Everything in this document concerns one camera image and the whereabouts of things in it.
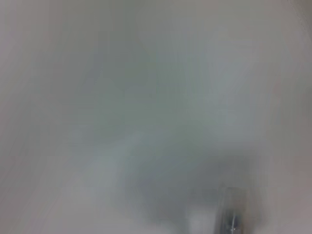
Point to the grey marker pen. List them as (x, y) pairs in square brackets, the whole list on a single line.
[(231, 214)]

